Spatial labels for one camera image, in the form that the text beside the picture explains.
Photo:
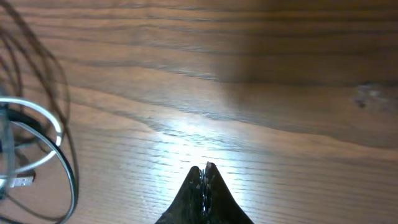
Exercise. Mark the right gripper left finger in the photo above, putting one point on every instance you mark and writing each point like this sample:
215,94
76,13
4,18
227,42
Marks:
187,205

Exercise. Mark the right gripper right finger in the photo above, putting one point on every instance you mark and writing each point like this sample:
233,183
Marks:
219,206

